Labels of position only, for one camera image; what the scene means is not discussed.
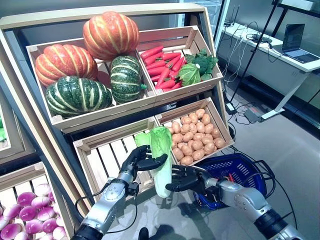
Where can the green striped pumpkin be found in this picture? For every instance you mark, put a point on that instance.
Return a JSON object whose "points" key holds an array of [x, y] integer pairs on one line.
{"points": [[126, 80], [77, 96]]}

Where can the wooden potato crate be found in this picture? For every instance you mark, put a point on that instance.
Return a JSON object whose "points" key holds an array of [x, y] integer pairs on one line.
{"points": [[220, 120]]}

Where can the red-orange toy carrot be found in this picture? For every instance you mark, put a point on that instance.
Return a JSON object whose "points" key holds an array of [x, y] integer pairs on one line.
{"points": [[152, 60], [151, 52], [178, 65], [171, 56], [156, 71], [173, 75], [163, 76], [176, 86], [156, 64], [173, 62], [168, 84], [155, 78]]}

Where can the black left robot foot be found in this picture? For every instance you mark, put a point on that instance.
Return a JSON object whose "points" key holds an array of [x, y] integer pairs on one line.
{"points": [[143, 233]]}

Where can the black tripod pole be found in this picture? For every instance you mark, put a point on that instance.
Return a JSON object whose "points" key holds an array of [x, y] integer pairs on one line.
{"points": [[255, 50]]}

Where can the purple white onion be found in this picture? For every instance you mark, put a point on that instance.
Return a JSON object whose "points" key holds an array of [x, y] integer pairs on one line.
{"points": [[42, 189], [60, 232], [51, 196], [33, 225], [28, 213], [10, 211], [26, 198], [41, 202], [60, 221], [50, 225], [22, 236], [12, 230], [46, 213], [3, 221]]}

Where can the white power adapter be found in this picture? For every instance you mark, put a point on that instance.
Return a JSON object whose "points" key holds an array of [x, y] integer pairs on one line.
{"points": [[230, 108]]}

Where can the black metal rack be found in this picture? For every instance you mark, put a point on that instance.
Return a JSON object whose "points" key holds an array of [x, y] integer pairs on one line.
{"points": [[300, 7]]}

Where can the grey neighbouring shelf stand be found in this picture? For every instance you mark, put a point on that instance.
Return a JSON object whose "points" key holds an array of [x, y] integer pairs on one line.
{"points": [[17, 140]]}

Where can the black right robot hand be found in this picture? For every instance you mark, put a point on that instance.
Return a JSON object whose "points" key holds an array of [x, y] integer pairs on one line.
{"points": [[187, 178]]}

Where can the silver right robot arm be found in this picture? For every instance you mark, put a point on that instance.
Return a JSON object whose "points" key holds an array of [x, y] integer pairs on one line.
{"points": [[250, 200]]}

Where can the dark green leaf bunch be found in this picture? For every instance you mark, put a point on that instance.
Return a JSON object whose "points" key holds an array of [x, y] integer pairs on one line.
{"points": [[205, 62]]}

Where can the wooden produce shelf stand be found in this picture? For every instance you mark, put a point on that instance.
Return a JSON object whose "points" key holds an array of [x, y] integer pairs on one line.
{"points": [[50, 19]]}

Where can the wooden pumpkin crate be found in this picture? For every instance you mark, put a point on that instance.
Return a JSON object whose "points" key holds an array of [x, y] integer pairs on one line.
{"points": [[100, 117]]}

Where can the large orange striped pumpkin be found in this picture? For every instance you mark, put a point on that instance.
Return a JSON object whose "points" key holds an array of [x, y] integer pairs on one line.
{"points": [[110, 35]]}

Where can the round green cabbage head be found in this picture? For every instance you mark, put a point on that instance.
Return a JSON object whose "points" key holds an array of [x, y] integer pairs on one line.
{"points": [[190, 75]]}

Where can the wooden carrot crate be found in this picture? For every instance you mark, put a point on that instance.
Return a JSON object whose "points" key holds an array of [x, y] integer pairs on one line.
{"points": [[170, 35]]}

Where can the open grey laptop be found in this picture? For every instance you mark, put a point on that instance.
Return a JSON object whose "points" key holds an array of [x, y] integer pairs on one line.
{"points": [[293, 37]]}

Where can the white office desk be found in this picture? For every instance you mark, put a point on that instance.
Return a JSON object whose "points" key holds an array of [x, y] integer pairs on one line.
{"points": [[275, 65]]}

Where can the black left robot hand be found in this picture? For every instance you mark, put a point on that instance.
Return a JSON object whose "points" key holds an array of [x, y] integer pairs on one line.
{"points": [[130, 165]]}

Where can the black router with antennas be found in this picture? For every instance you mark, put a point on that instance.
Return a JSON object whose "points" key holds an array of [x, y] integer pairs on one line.
{"points": [[228, 24]]}

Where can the grey floor box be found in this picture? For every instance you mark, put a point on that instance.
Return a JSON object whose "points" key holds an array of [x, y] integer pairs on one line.
{"points": [[253, 115]]}

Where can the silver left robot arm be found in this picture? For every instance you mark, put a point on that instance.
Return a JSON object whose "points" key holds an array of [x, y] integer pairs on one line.
{"points": [[105, 207]]}

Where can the black desk hub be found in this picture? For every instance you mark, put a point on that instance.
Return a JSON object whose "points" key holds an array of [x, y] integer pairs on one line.
{"points": [[262, 38]]}

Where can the blue plastic shopping basket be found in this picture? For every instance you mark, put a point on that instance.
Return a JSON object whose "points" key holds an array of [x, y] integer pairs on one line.
{"points": [[232, 166]]}

